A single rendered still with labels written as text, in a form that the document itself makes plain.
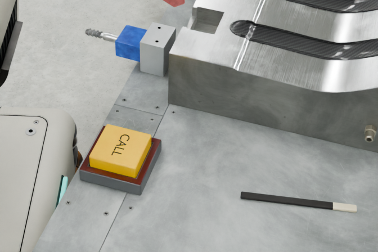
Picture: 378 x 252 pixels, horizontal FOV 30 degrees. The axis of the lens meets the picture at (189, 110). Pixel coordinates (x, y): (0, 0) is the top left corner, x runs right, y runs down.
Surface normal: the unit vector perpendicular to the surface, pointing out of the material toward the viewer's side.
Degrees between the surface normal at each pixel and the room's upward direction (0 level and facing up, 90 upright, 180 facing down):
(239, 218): 0
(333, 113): 90
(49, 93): 0
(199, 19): 90
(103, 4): 0
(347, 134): 90
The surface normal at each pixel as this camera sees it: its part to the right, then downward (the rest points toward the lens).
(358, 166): 0.04, -0.71
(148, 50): -0.33, 0.65
